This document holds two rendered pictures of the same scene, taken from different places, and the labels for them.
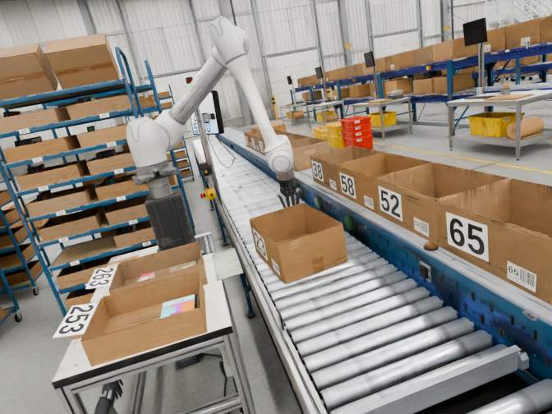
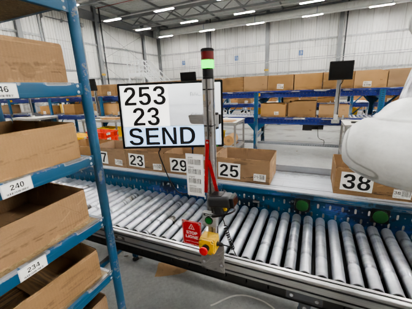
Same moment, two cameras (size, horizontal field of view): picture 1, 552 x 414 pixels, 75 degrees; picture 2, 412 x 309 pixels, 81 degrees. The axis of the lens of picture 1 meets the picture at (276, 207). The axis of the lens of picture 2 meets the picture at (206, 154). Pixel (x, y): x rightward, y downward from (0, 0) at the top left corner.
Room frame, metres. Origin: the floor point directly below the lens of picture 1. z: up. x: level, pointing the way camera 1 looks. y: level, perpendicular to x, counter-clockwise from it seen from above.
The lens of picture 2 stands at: (2.05, 1.22, 1.52)
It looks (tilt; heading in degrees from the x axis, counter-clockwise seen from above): 16 degrees down; 306
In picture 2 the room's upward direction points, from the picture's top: 2 degrees counter-clockwise
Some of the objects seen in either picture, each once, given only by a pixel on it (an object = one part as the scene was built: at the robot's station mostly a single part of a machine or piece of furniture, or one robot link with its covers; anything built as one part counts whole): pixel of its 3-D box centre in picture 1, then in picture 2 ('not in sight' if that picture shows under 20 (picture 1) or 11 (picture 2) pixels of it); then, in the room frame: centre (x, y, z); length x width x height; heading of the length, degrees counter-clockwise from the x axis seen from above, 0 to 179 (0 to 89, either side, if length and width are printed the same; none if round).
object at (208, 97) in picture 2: (208, 157); (211, 183); (2.62, 0.41, 1.11); 0.12 x 0.05 x 0.88; 12
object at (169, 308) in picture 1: (179, 313); not in sight; (1.16, 0.42, 0.78); 0.19 x 0.14 x 0.02; 8
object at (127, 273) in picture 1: (161, 273); not in sight; (1.48, 0.56, 0.80); 0.38 x 0.28 x 0.10; 102
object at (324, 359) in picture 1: (382, 338); not in sight; (0.88, -0.23, 0.72); 0.52 x 0.05 x 0.05; 102
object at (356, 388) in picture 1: (408, 368); not in sight; (0.75, -0.26, 0.72); 0.52 x 0.05 x 0.05; 102
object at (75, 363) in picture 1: (156, 286); not in sight; (1.50, 0.61, 0.74); 1.00 x 0.58 x 0.03; 11
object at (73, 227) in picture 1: (74, 223); not in sight; (2.75, 1.58, 0.79); 0.40 x 0.30 x 0.10; 103
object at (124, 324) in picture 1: (150, 313); not in sight; (1.15, 0.52, 0.80); 0.38 x 0.28 x 0.10; 99
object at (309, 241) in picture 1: (295, 238); not in sight; (1.49, -0.06, 0.83); 0.39 x 0.29 x 0.17; 17
